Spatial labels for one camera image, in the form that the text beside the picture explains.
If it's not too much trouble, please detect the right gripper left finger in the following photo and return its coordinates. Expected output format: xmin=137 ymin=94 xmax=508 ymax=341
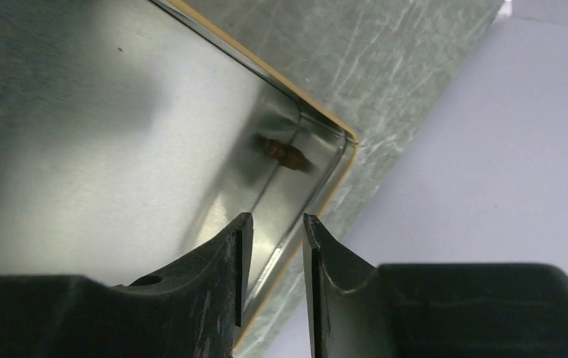
xmin=111 ymin=213 xmax=253 ymax=357

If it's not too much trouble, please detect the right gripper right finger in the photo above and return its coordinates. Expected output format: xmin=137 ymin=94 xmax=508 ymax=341
xmin=303 ymin=214 xmax=398 ymax=357

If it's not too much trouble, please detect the dark brown chess pawn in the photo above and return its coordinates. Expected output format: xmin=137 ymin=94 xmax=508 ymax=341
xmin=254 ymin=134 xmax=313 ymax=172

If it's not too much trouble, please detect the yellow metal tin tray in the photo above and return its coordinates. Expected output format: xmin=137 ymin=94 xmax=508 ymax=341
xmin=0 ymin=1 xmax=356 ymax=357

